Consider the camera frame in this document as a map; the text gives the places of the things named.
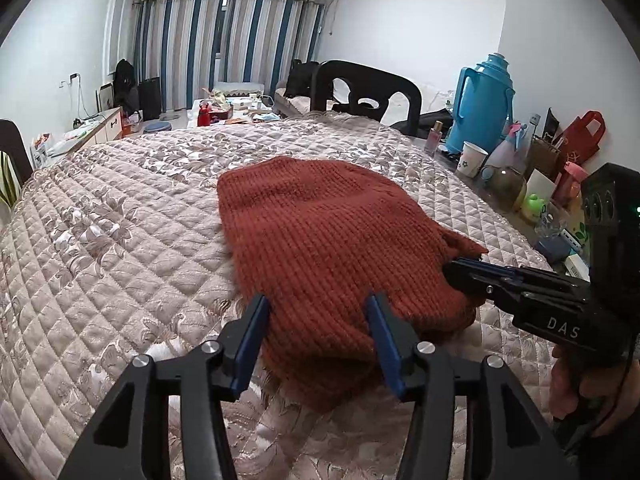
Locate beige quilted blanket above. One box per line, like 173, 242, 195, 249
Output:
0, 112, 566, 480

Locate black backpack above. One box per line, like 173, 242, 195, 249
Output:
112, 59, 141, 116

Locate green frog toy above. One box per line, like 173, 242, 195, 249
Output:
521, 194, 551, 225

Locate white low cabinet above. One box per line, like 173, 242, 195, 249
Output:
65, 106, 125, 153

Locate rust red knit sweater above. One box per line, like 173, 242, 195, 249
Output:
217, 156, 490, 413

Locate white card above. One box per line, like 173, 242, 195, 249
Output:
525, 169, 556, 201

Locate blue thermos jug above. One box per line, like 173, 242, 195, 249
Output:
445, 51, 516, 156

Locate pink perfume bottle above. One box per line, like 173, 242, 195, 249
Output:
425, 121, 445, 157

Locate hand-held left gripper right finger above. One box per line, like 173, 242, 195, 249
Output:
364, 292, 583, 480

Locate small white box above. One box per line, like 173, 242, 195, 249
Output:
565, 254, 592, 281

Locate white bottle with pink cap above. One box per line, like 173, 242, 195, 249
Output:
487, 122, 531, 173

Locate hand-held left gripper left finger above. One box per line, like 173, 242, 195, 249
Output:
57, 294, 271, 480

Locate small blue box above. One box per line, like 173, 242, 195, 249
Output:
535, 235, 583, 261

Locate pink drinking bottle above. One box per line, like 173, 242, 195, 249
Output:
554, 161, 588, 206

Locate round glass jar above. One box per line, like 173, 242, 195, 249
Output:
482, 165, 528, 211

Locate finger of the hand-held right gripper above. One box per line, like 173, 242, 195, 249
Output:
442, 267, 591, 306
452, 258, 591, 293

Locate dark wooden chair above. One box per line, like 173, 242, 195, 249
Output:
0, 119, 33, 188
310, 60, 422, 137

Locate white paper cup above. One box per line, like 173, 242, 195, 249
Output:
457, 141, 489, 179

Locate person's right hand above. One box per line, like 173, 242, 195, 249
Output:
550, 355, 640, 431

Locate striped curtain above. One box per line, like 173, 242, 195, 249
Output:
131, 0, 331, 111

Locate green plant leaves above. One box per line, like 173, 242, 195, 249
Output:
0, 152, 23, 211

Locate brown paper bag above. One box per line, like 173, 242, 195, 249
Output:
529, 132, 563, 178

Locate red tote bag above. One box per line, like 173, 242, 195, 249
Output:
560, 110, 607, 163

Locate black bag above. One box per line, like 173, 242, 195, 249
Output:
285, 59, 321, 98

